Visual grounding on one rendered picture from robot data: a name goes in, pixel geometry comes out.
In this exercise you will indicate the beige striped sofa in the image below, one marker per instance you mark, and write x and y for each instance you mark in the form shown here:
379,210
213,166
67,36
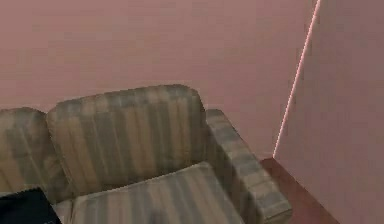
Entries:
140,140

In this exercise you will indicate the black laptop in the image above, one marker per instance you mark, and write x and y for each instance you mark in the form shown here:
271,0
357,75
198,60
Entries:
25,208

